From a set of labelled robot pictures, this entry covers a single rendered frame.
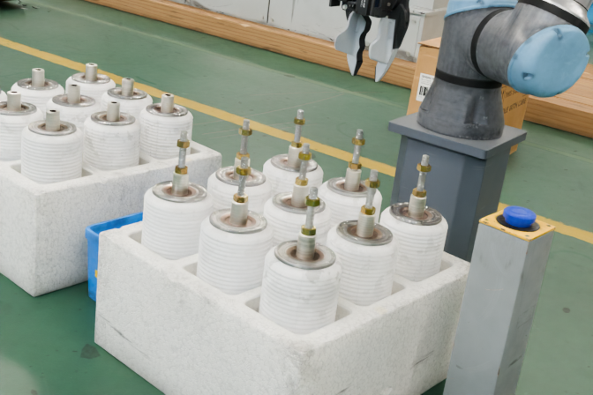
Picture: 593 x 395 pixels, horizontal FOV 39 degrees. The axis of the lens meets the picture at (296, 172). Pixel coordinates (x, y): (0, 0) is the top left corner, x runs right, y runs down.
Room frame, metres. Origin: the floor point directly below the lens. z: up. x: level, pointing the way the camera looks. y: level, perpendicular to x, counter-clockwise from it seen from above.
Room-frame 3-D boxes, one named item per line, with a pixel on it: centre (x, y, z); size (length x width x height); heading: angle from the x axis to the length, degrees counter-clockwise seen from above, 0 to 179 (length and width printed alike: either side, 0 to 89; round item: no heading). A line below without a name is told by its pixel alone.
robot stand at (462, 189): (1.44, -0.27, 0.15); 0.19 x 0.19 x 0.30; 57
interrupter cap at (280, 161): (1.27, 0.01, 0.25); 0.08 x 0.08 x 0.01
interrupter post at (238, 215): (1.01, 0.07, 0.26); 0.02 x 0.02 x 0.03
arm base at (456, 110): (1.44, -0.27, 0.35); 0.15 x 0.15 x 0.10
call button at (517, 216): (0.97, -0.28, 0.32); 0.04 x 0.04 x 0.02
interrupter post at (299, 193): (1.10, -0.01, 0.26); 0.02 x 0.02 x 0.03
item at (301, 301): (0.94, -0.02, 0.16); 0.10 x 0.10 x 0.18
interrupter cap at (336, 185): (1.19, -0.08, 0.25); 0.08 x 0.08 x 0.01
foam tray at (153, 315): (1.10, -0.01, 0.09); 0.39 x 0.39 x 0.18; 50
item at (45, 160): (1.29, 0.40, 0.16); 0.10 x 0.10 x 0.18
